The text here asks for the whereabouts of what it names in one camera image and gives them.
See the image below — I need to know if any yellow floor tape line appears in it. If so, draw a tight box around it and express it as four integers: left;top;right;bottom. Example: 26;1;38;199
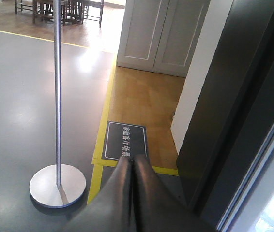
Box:
0;30;179;204

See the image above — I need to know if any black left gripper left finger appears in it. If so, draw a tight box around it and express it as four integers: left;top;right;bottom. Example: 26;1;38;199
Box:
59;156;132;232

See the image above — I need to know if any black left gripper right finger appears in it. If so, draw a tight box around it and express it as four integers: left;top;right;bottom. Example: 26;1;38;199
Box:
133;154;215;232

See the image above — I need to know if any dark wooden chair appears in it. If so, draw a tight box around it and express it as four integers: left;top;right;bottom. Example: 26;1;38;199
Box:
77;0;105;27

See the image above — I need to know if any dark wooden table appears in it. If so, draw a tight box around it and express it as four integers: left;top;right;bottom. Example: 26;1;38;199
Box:
15;0;84;26

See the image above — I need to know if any dark grey fridge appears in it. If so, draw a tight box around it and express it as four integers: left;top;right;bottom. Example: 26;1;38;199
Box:
177;0;274;231

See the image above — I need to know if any silver stanchion pole with base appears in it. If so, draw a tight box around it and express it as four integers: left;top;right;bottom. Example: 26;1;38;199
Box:
29;0;86;209

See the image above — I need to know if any white panelled double door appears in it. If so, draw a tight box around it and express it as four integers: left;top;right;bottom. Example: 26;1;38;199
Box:
117;0;210;77

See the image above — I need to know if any dark floor sign with text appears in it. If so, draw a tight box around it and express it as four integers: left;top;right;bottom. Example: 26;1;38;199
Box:
102;121;149;161

